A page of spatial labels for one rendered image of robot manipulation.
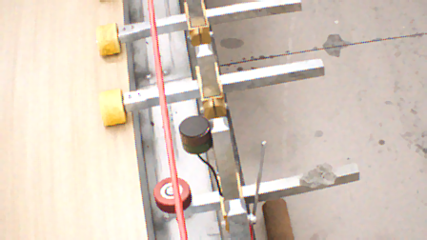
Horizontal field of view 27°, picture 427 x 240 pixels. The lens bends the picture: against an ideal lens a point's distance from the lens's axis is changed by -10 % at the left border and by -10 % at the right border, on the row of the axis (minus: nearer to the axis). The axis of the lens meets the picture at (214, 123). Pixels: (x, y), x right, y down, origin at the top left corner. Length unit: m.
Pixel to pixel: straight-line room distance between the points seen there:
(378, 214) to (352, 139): 0.36
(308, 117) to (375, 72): 0.35
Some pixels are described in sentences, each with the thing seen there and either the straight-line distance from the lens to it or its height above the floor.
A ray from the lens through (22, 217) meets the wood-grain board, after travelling 2.14.
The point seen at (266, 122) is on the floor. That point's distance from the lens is 3.45.
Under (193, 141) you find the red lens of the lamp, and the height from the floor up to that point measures 1.12.
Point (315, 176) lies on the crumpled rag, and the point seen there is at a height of 0.87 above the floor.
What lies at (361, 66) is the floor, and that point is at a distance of 3.64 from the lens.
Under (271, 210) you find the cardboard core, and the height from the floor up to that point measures 0.08.
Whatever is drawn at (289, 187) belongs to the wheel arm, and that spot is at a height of 0.86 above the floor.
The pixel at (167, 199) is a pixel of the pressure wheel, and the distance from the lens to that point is 2.07.
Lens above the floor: 2.48
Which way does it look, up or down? 46 degrees down
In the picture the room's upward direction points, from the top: 10 degrees counter-clockwise
